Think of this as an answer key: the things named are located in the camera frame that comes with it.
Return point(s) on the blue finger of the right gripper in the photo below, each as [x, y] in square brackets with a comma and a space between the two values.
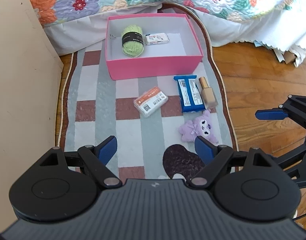
[271, 114]

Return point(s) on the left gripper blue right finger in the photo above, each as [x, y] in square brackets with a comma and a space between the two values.
[216, 160]

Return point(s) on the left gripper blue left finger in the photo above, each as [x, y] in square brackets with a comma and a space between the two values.
[95, 159]

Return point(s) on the purple plush toy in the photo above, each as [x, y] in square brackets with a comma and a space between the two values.
[200, 126]

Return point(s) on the foundation bottle gold cap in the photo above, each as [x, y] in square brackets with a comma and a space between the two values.
[207, 94]

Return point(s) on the blue wet wipes pack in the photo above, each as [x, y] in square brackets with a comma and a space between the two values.
[190, 97]

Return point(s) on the clear box orange label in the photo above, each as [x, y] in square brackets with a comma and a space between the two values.
[150, 101]

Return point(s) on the green yarn ball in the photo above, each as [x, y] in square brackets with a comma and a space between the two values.
[132, 41]

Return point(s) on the white small tissue pack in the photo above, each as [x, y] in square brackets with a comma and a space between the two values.
[157, 38]

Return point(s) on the dark fuzzy slipper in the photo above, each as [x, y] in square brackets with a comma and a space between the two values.
[178, 160]

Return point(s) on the checkered oval rug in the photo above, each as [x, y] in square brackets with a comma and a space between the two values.
[93, 107]

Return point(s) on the white bed skirt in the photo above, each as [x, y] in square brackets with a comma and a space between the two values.
[284, 30]

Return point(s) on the pink storage box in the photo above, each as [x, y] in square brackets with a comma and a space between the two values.
[179, 56]

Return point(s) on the beige wooden cabinet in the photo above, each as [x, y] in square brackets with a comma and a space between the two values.
[30, 74]

